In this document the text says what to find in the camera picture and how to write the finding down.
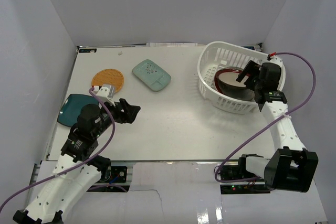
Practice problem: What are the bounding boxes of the red rimmed beige bowl plate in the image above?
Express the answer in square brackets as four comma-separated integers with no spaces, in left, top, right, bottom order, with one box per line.
[214,67,255,101]

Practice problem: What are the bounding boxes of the dark teal square plate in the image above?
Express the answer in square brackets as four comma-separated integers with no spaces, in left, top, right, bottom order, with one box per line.
[57,94,98,127]

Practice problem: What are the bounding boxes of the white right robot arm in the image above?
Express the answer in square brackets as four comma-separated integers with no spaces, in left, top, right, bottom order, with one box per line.
[237,60,318,193]

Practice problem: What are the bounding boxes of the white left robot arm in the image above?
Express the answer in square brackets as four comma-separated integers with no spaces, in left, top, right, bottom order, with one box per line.
[13,99,141,223]

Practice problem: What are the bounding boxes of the white plastic basket bin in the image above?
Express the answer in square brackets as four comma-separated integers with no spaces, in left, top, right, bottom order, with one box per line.
[197,41,287,114]

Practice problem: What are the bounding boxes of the orange woven round plate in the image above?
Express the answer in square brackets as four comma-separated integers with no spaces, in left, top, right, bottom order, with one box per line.
[91,69,124,92]

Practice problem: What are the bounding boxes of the light teal rectangular plate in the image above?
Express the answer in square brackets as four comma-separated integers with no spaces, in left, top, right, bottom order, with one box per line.
[132,59,172,92]

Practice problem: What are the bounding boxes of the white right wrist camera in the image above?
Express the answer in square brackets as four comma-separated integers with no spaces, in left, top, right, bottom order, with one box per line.
[267,52,280,65]

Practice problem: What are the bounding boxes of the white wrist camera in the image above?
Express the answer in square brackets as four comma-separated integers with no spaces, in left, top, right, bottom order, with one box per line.
[93,84,116,104]
[267,52,280,65]

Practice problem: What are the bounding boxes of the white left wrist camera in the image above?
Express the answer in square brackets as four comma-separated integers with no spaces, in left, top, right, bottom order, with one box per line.
[93,84,116,104]

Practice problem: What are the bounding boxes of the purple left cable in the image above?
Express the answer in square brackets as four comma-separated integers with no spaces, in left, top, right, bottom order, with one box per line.
[0,89,116,211]

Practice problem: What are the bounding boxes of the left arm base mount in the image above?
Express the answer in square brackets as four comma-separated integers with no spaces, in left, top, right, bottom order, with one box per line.
[88,166,130,193]

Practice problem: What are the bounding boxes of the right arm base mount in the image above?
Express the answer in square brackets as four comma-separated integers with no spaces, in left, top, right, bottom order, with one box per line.
[218,164,271,195]

